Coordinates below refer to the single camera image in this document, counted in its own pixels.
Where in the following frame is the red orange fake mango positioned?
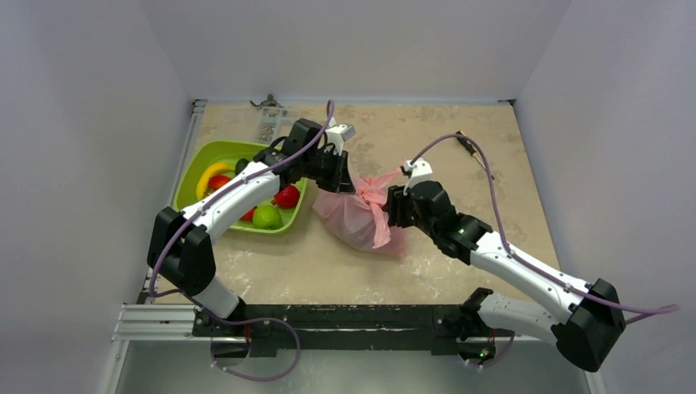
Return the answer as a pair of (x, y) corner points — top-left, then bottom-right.
(208, 175), (231, 191)

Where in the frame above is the dark green fake avocado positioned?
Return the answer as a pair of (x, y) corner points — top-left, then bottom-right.
(234, 158), (250, 175)

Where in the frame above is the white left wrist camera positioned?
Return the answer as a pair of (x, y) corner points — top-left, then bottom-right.
(323, 124), (355, 156)

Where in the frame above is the yellow fake banana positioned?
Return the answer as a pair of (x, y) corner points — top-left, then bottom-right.
(195, 162), (234, 200)

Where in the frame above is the red round fake fruit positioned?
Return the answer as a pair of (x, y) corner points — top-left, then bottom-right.
(240, 207), (257, 222)

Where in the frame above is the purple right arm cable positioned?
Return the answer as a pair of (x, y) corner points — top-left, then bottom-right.
(409, 133), (680, 325)

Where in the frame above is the dark metal clamp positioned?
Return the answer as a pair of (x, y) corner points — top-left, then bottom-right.
(249, 94), (283, 108)

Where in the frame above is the pink plastic bag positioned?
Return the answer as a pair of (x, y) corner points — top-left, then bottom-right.
(313, 167), (407, 258)

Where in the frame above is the black yellow screwdriver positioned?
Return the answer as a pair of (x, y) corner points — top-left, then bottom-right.
(456, 131), (486, 170)

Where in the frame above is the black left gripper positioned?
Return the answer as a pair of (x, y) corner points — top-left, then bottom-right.
(302, 147), (355, 194)

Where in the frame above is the red fake pomegranate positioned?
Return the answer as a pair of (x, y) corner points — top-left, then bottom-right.
(272, 185), (301, 209)

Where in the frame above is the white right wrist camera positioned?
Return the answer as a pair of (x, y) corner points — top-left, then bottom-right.
(401, 158), (433, 194)

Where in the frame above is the aluminium frame rail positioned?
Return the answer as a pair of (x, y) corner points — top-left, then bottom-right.
(97, 98), (208, 393)

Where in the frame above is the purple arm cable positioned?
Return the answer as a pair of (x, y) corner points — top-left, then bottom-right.
(149, 99), (336, 299)
(409, 133), (680, 325)

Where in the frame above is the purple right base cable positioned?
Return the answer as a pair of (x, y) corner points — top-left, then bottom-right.
(465, 328), (516, 371)

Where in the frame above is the green plastic tray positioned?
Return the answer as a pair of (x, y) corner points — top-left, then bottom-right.
(173, 140), (310, 236)

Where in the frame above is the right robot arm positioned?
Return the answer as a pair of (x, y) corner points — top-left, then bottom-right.
(384, 181), (626, 372)

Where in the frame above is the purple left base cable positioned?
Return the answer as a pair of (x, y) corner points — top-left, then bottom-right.
(209, 317), (304, 383)

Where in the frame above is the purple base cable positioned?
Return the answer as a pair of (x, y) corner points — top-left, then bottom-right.
(465, 328), (516, 371)
(209, 317), (304, 383)

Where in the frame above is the green fake apple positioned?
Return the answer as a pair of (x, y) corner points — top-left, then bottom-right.
(252, 205), (284, 230)

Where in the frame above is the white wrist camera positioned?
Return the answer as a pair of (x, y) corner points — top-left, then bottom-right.
(401, 158), (433, 194)
(323, 124), (355, 156)

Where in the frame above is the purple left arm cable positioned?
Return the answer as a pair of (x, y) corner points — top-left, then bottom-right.
(149, 99), (336, 299)

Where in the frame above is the clear plastic screw box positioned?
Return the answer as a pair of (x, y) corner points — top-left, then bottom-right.
(222, 107), (300, 144)

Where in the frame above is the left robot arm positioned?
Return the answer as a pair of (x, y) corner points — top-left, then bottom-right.
(147, 118), (355, 336)

